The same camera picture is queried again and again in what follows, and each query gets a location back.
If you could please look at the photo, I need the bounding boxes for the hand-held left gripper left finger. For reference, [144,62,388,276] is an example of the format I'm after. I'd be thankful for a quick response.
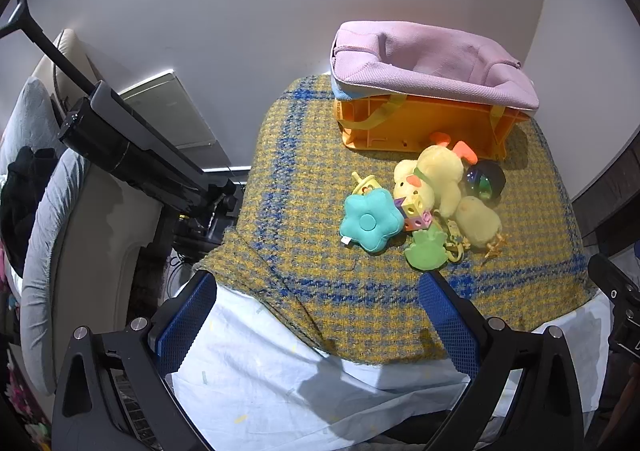
[52,270,218,451]

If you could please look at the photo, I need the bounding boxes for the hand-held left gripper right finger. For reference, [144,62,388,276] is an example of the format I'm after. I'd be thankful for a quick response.
[419,271,586,451]

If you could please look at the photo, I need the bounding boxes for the grey cream sofa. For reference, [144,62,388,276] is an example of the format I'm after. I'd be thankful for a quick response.
[0,28,166,397]

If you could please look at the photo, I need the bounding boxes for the pink fabric bag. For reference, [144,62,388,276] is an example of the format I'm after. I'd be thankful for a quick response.
[330,21,541,159]

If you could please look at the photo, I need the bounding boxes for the black cloth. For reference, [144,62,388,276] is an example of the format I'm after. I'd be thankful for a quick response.
[0,146,63,277]

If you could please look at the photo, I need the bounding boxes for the white bed sheet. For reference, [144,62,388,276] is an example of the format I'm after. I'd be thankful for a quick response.
[165,276,613,447]

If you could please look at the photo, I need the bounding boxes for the green frog toy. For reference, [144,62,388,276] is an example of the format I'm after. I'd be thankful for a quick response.
[404,228,447,272]

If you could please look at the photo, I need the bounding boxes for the teal star plush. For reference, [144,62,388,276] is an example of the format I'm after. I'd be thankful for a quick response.
[340,188,405,253]

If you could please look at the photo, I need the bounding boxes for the floral printed cloth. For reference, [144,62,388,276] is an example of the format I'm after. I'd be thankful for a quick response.
[0,356,51,451]

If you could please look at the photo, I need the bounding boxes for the orange plastic crate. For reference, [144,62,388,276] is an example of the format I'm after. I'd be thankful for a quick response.
[334,96,531,162]

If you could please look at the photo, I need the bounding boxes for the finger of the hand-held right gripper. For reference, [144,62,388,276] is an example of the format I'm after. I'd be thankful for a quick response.
[587,254,640,301]

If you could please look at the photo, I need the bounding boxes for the yellow plastic toy keys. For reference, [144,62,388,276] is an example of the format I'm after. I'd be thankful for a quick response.
[442,220,473,263]

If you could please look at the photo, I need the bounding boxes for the yellow blue plaid blanket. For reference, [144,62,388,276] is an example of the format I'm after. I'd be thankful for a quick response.
[192,73,598,367]

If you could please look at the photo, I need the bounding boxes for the yellow duck plush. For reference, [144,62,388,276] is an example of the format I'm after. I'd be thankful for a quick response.
[392,131,478,218]

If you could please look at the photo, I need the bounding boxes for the colourful linked toy cubes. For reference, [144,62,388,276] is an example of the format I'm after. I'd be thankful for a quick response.
[395,198,433,232]

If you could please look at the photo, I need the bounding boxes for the yellow toy cup with straw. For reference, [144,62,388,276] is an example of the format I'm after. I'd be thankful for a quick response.
[351,172,383,199]

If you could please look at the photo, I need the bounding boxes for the black stick vacuum cleaner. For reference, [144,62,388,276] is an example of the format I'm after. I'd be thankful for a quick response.
[0,0,246,242]

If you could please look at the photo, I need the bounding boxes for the small yellow chick plush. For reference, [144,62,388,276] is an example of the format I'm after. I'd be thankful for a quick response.
[454,196,503,253]

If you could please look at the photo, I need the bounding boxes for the black cables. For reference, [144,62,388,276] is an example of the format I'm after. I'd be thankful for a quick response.
[167,248,193,284]

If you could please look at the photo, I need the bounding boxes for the dark shiny ball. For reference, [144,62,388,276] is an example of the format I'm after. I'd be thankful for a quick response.
[462,161,507,206]

